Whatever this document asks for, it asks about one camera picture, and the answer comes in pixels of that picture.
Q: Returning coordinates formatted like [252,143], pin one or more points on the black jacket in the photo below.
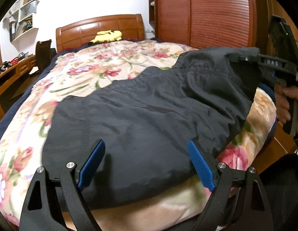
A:
[147,122]

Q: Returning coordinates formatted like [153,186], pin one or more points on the dark wooden chair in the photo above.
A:
[43,57]

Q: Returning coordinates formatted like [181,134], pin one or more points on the wooden headboard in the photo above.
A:
[76,34]

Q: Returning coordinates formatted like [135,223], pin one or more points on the person right hand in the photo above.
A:
[282,104]

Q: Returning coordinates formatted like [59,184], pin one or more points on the floral bed blanket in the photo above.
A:
[24,129]

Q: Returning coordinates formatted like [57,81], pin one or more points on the white wall shelf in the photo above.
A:
[23,19]

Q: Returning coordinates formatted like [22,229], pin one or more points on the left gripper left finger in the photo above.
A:
[41,209]

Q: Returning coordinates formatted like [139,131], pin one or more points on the wooden louvered wardrobe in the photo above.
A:
[207,23]

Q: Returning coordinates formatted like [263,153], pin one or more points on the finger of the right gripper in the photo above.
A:
[238,58]

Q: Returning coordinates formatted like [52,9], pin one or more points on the wooden desk cabinet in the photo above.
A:
[8,77]

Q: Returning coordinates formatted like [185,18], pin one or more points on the red basket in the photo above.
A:
[14,61]

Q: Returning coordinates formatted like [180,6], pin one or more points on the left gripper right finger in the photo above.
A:
[238,200]

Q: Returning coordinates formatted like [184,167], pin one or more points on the yellow plush toy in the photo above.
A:
[107,36]

